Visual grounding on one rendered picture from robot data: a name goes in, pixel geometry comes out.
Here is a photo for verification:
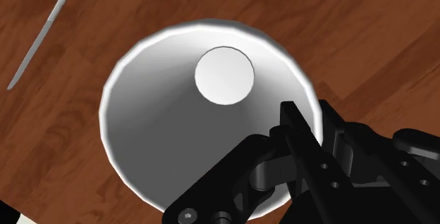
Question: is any grey slender utensil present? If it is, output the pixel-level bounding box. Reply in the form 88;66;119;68
6;0;84;92

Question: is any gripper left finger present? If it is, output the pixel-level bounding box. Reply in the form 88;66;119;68
162;100;366;224

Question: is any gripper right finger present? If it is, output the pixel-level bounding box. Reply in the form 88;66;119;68
318;99;440;224

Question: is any white cup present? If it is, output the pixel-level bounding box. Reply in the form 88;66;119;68
98;18;324;222

